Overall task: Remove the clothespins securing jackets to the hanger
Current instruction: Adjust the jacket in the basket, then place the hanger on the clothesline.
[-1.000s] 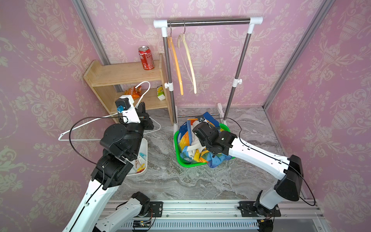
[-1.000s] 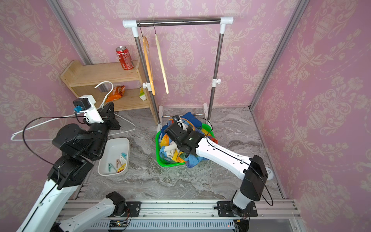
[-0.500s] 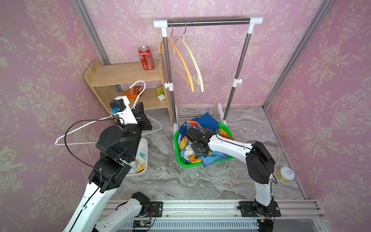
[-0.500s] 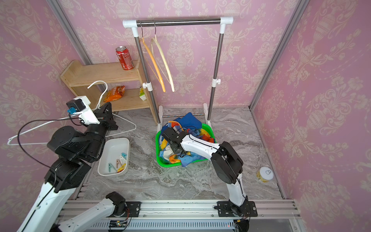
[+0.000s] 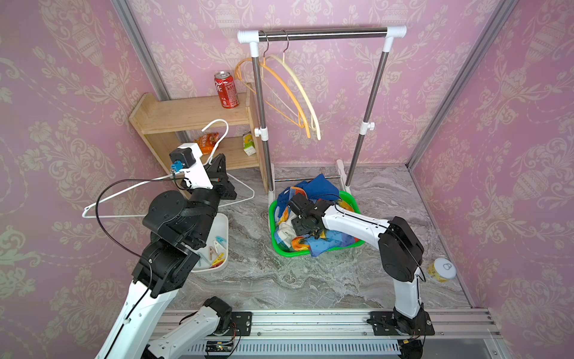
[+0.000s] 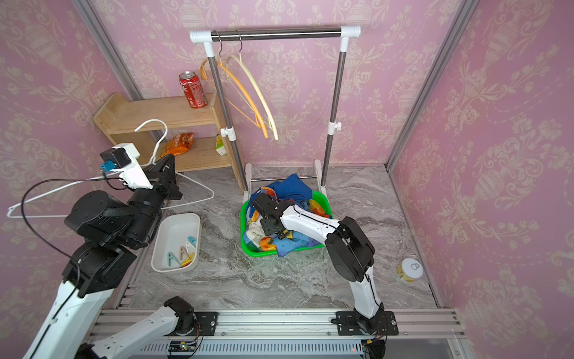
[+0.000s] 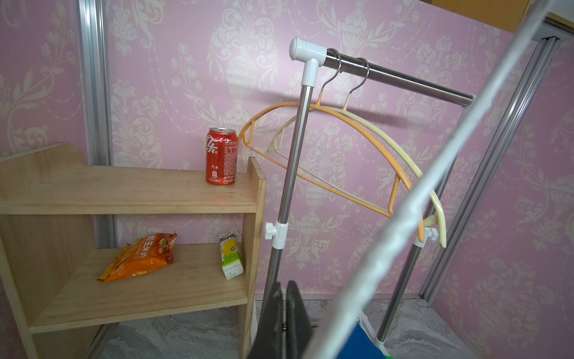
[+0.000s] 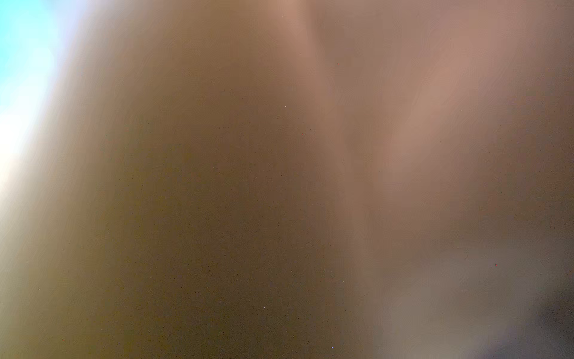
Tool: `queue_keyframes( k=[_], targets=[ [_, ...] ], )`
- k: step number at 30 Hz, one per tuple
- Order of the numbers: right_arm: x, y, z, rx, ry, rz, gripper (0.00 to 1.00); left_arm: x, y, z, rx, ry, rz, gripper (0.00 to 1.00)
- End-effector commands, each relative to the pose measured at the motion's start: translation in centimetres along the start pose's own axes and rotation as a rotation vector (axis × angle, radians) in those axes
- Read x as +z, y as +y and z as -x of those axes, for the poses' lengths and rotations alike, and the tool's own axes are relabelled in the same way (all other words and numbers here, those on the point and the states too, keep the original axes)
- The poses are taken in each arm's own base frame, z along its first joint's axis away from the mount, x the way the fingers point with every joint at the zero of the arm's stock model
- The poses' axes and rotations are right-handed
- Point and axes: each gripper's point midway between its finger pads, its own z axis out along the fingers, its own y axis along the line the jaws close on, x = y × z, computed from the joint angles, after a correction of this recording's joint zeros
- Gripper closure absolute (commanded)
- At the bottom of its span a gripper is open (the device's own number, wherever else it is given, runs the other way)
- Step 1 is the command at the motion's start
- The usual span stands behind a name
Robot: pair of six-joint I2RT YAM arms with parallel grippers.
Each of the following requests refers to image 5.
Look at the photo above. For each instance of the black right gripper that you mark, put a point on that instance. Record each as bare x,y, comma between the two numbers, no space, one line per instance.
297,228

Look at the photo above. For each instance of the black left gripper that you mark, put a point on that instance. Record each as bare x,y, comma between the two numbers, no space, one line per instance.
218,180

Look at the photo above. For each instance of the rainbow striped jacket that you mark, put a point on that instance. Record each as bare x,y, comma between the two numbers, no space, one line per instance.
346,201

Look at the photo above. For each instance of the teal clothespin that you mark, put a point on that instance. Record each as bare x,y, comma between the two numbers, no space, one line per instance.
220,240

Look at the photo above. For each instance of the white clothespin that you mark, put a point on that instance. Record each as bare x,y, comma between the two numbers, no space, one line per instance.
218,247

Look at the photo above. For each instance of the yellow clothespin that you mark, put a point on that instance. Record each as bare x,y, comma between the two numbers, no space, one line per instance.
218,260

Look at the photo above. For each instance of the wooden clothes hanger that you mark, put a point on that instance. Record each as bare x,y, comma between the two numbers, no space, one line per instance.
269,79
311,125

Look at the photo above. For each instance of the blue red white jacket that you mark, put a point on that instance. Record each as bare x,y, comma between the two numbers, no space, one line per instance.
318,188

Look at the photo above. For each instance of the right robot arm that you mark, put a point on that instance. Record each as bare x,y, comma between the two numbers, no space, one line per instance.
400,249

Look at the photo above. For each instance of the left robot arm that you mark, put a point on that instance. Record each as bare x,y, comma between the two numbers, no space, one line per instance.
179,227

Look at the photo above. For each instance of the orange snack bag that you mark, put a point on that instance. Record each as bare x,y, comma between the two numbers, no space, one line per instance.
207,142

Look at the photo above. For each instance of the green white drink carton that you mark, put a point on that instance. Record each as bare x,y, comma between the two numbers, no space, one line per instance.
248,144

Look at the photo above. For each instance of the green plastic basket tray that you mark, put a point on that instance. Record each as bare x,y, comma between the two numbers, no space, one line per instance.
305,246

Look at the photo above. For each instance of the wooden two-tier shelf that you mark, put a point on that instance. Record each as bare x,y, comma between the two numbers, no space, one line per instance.
158,122

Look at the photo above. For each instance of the red soda can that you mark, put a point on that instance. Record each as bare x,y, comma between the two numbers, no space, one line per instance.
226,89

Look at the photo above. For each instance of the steel clothes rack white joints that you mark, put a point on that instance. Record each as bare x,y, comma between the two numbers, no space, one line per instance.
254,37

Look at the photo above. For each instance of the yellow white round container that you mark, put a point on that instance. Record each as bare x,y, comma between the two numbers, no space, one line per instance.
442,270

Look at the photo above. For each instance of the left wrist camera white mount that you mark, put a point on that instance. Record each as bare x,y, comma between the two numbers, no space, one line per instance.
186,160

